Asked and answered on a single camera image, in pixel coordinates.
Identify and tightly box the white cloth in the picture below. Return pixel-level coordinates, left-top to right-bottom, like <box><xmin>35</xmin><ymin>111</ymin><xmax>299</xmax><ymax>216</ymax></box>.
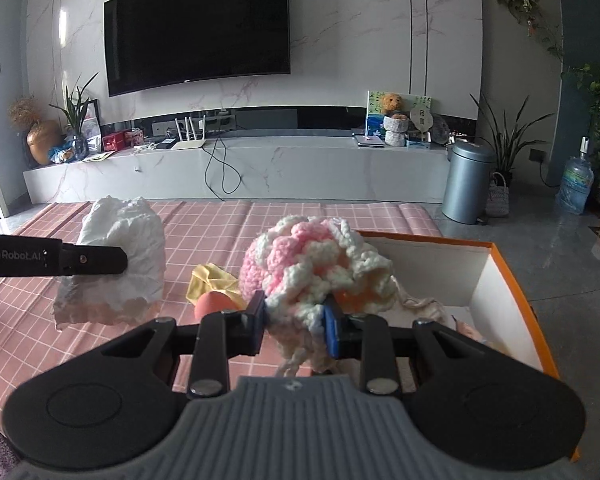
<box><xmin>53</xmin><ymin>196</ymin><xmax>166</xmax><ymax>330</ymax></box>

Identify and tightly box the pink makeup sponge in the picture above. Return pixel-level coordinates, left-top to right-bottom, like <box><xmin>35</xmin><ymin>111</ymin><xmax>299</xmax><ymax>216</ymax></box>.
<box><xmin>194</xmin><ymin>290</ymin><xmax>239</xmax><ymax>321</ymax></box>

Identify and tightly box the pink white crochet hat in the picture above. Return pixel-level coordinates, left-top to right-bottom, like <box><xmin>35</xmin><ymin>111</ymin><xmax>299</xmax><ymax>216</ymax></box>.
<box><xmin>239</xmin><ymin>216</ymin><xmax>398</xmax><ymax>377</ymax></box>

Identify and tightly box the pink checkered tablecloth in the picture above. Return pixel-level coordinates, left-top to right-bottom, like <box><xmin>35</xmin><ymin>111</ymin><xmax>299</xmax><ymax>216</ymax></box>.
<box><xmin>0</xmin><ymin>200</ymin><xmax>440</xmax><ymax>425</ymax></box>

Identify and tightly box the red box on cabinet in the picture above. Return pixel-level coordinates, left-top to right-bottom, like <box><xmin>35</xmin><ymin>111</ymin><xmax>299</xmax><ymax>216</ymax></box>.
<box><xmin>102</xmin><ymin>130</ymin><xmax>126</xmax><ymax>153</ymax></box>

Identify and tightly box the gold round vase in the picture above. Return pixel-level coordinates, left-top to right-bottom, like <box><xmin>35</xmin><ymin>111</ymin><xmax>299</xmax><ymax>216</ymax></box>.
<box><xmin>27</xmin><ymin>120</ymin><xmax>64</xmax><ymax>166</ymax></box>

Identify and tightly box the yellow cloth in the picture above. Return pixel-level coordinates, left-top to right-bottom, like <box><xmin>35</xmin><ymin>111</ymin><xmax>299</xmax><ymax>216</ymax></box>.
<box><xmin>185</xmin><ymin>263</ymin><xmax>246</xmax><ymax>310</ymax></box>

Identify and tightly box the orange storage box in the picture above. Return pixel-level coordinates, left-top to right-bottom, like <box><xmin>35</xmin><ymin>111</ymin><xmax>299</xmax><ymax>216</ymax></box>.
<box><xmin>354</xmin><ymin>230</ymin><xmax>581</xmax><ymax>463</ymax></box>

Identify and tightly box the green plant in glass vase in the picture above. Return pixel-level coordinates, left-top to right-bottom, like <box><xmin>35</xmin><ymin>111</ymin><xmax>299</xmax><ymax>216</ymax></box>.
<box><xmin>50</xmin><ymin>73</ymin><xmax>98</xmax><ymax>160</ymax></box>

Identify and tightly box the white wifi router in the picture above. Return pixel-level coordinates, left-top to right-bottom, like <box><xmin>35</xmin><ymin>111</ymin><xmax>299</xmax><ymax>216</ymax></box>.
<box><xmin>172</xmin><ymin>117</ymin><xmax>207</xmax><ymax>151</ymax></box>

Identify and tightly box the grey metal trash bin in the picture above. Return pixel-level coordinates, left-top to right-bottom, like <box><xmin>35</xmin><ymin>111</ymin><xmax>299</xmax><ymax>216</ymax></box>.
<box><xmin>441</xmin><ymin>141</ymin><xmax>495</xmax><ymax>224</ymax></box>

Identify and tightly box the white marble tv cabinet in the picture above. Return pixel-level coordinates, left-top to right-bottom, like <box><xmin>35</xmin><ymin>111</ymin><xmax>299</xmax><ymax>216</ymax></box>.
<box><xmin>23</xmin><ymin>136</ymin><xmax>450</xmax><ymax>204</ymax></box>

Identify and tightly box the blue water bottle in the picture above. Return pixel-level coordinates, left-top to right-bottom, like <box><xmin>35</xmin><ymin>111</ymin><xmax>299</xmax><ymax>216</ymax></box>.
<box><xmin>556</xmin><ymin>136</ymin><xmax>594</xmax><ymax>214</ymax></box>

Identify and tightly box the potted leafy floor plant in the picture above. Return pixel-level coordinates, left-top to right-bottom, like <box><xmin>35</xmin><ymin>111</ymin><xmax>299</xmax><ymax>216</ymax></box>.
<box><xmin>470</xmin><ymin>94</ymin><xmax>554</xmax><ymax>218</ymax></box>

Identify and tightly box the teddy bear figurine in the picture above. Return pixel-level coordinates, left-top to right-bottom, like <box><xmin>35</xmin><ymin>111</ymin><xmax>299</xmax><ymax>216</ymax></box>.
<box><xmin>380</xmin><ymin>92</ymin><xmax>410</xmax><ymax>148</ymax></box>

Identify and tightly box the black router cable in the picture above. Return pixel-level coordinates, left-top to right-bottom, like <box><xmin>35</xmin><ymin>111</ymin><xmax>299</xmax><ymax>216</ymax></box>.
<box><xmin>201</xmin><ymin>134</ymin><xmax>244</xmax><ymax>198</ymax></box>

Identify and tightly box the black wall television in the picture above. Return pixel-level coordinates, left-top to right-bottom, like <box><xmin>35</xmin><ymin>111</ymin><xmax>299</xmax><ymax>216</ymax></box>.
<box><xmin>104</xmin><ymin>0</ymin><xmax>290</xmax><ymax>96</ymax></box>

